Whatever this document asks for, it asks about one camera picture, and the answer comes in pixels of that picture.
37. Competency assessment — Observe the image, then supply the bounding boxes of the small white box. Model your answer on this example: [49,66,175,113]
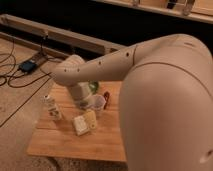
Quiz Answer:
[73,116,89,136]

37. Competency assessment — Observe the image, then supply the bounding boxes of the black floor cable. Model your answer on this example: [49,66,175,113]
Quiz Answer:
[0,31,68,128]

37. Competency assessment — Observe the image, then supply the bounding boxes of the green bowl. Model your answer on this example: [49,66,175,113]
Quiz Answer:
[89,82,99,94]

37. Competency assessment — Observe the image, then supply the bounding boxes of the wooden table board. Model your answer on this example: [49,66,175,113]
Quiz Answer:
[27,82,126,162]

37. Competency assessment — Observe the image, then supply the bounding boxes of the long wooden baseboard beam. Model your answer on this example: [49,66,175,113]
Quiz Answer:
[0,14,125,55]

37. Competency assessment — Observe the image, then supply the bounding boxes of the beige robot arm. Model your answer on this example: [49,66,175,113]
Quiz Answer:
[52,34,213,171]

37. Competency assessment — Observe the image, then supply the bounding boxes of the white plastic bottle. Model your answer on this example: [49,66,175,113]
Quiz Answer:
[43,95,62,121]

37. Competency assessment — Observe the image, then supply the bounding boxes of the beige cylindrical gripper body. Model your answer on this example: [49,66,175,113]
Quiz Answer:
[68,82,93,109]

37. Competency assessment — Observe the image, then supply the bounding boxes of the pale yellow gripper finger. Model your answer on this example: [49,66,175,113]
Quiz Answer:
[84,110,97,129]

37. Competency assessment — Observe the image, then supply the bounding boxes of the blue power adapter box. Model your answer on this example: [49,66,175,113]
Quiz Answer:
[19,60,37,73]

